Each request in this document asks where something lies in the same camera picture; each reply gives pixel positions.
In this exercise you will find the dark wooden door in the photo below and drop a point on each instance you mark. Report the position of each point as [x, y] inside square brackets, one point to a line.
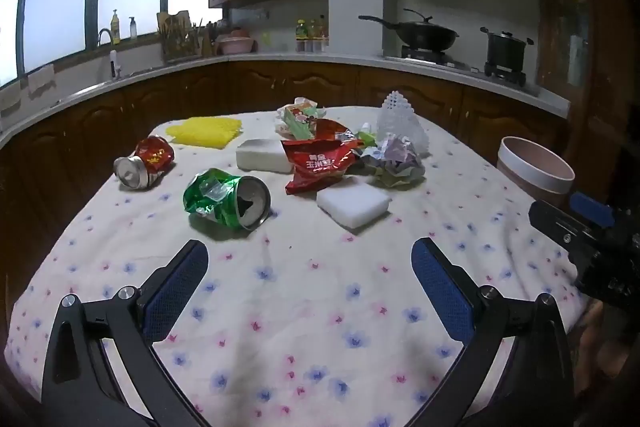
[560, 32]

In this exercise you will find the pink plastic basin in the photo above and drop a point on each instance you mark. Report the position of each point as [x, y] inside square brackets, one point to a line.
[237, 46]

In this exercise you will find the red snack bag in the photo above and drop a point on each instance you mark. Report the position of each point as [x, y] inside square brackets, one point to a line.
[315, 164]

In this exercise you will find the green spout pouch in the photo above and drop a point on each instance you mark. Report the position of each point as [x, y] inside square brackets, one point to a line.
[367, 138]

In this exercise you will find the wooden base cabinets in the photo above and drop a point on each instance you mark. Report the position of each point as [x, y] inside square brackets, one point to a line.
[300, 82]

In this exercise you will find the yellow mesh cloth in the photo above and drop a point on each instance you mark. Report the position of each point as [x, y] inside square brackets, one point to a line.
[205, 132]

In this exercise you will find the cooking oil bottle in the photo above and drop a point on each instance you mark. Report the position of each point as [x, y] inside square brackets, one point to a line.
[312, 37]
[323, 34]

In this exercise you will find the hanging white towel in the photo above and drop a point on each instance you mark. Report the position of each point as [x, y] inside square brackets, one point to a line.
[41, 82]
[9, 99]

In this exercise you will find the pink bin with white rim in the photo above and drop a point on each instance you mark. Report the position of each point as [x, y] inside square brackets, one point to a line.
[530, 187]

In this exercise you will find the white floral tablecloth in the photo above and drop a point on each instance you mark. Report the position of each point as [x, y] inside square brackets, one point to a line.
[310, 287]

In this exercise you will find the white foam fruit net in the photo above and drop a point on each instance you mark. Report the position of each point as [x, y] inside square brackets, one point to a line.
[400, 119]

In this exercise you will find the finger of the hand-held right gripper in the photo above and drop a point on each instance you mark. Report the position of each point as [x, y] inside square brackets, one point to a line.
[592, 208]
[560, 227]

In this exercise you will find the oil bottle with green label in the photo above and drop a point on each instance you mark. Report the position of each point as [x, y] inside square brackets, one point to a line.
[300, 36]

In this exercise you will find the green-red snack wrapper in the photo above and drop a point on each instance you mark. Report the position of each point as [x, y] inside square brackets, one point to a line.
[297, 117]

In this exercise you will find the black cooking pot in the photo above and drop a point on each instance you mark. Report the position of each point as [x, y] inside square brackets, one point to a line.
[505, 49]

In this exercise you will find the crumpled purple-green wrapper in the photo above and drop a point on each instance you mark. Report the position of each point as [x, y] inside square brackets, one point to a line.
[395, 162]

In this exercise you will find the knife block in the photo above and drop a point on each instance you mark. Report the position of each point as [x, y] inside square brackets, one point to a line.
[207, 42]

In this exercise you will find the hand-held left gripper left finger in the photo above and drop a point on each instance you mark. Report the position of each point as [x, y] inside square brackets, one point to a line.
[175, 292]

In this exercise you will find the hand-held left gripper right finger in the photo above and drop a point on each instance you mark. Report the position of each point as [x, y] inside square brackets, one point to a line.
[440, 292]

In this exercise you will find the light kitchen counter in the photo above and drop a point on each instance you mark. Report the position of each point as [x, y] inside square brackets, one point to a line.
[325, 57]

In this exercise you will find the white foam block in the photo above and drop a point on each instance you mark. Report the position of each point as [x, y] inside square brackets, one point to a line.
[260, 155]
[352, 202]

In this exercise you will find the white pump bottle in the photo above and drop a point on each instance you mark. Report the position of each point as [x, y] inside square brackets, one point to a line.
[133, 31]

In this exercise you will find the crushed red drink can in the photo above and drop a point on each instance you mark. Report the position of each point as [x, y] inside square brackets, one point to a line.
[150, 157]

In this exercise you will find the gas stove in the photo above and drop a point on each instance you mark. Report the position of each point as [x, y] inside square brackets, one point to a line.
[450, 63]

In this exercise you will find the small white tap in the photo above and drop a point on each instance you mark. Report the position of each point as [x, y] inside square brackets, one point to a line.
[114, 64]

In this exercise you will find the yellow dish soap bottle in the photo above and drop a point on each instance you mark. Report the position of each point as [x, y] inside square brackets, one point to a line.
[115, 32]

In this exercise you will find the crushed green drink can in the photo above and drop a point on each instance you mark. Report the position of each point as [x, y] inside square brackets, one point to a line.
[220, 202]

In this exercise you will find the metal sink faucet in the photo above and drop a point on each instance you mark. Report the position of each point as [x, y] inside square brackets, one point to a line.
[100, 37]

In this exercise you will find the black wok with lid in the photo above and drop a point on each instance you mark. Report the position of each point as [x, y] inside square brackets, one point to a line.
[425, 37]

